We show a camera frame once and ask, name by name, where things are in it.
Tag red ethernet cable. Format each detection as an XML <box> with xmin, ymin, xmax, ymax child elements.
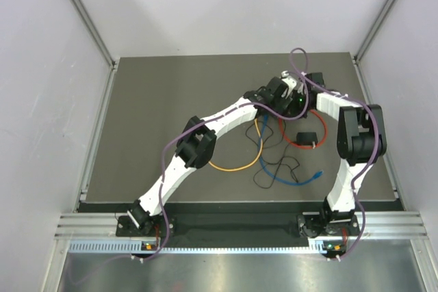
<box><xmin>278</xmin><ymin>109</ymin><xmax>328</xmax><ymax>150</ymax></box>

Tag yellow ethernet cable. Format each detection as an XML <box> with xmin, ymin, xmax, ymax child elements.
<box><xmin>207</xmin><ymin>118</ymin><xmax>264</xmax><ymax>172</ymax></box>

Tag blue ethernet cable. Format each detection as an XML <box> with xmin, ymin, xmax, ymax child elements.
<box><xmin>257</xmin><ymin>115</ymin><xmax>324</xmax><ymax>185</ymax></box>

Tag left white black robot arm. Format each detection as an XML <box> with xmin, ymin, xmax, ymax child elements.
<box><xmin>127</xmin><ymin>72</ymin><xmax>298</xmax><ymax>235</ymax></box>

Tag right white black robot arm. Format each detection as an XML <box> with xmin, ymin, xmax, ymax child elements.
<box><xmin>300</xmin><ymin>72</ymin><xmax>387</xmax><ymax>235</ymax></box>

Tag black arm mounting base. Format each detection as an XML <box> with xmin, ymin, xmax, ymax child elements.
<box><xmin>116</xmin><ymin>212</ymin><xmax>360</xmax><ymax>248</ymax></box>

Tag black power adapter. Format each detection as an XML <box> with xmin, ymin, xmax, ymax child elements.
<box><xmin>296</xmin><ymin>132</ymin><xmax>318</xmax><ymax>148</ymax></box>

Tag thin black power cord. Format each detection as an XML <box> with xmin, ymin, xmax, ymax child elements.
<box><xmin>244</xmin><ymin>117</ymin><xmax>302</xmax><ymax>190</ymax></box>

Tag grey slotted cable duct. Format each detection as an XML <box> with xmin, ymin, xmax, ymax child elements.
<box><xmin>68</xmin><ymin>239</ymin><xmax>346</xmax><ymax>255</ymax></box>

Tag aluminium frame rail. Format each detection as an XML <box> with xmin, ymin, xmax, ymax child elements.
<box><xmin>55</xmin><ymin>211</ymin><xmax>427</xmax><ymax>240</ymax></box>

